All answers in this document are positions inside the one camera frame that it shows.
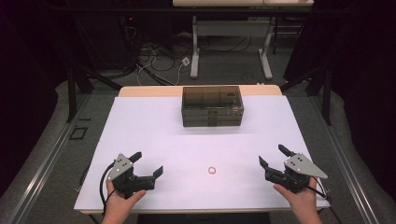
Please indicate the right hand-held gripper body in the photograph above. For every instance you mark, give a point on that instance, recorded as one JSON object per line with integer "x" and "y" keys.
{"x": 301, "y": 165}

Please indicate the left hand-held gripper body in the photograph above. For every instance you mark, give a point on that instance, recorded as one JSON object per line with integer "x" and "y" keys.
{"x": 122, "y": 168}

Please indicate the smoked plastic drawer cabinet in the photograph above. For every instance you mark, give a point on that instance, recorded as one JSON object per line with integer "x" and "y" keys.
{"x": 211, "y": 98}

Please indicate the person's left hand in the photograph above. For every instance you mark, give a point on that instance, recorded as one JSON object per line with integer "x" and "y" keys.
{"x": 120, "y": 203}

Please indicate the person's right hand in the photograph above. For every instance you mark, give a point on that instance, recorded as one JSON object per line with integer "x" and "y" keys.
{"x": 303, "y": 202}

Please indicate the person's dark clothing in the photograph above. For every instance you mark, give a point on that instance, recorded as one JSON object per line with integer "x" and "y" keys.
{"x": 202, "y": 218}

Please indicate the black metal stand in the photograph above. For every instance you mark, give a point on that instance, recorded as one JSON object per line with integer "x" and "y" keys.
{"x": 72, "y": 93}
{"x": 326, "y": 99}

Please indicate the dark curtain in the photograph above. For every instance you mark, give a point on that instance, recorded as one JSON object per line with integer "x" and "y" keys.
{"x": 25, "y": 77}
{"x": 364, "y": 77}

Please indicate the white plug adapter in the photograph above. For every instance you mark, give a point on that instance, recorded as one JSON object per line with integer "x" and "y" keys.
{"x": 186, "y": 61}

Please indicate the device with red light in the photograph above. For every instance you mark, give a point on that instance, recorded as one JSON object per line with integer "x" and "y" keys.
{"x": 130, "y": 19}

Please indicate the aluminium floor rail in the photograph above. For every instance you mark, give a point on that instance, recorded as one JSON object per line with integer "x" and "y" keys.
{"x": 46, "y": 161}
{"x": 348, "y": 161}

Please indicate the white desk frame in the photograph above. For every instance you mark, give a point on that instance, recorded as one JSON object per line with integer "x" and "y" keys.
{"x": 230, "y": 28}

